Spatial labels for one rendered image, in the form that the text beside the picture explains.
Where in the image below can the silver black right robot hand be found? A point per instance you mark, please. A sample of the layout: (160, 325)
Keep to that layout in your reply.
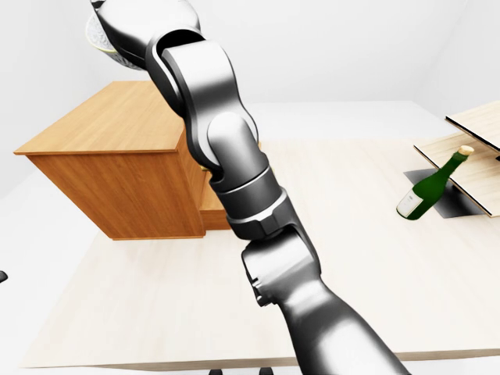
(140, 19)

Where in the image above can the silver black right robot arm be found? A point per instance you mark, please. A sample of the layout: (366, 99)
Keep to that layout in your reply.
(242, 187)

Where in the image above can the wooden cabinet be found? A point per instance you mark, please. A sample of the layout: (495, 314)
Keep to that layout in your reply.
(101, 125)

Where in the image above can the wooden cabinet drawer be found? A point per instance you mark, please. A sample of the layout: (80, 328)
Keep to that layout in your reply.
(213, 213)

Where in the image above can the small dark shape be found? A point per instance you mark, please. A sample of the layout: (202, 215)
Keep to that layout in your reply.
(266, 371)
(2, 276)
(215, 372)

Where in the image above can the green wine bottle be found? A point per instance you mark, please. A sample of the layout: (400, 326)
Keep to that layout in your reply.
(427, 189)

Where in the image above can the pale wooden wine rack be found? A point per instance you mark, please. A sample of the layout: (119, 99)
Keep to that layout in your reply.
(474, 164)

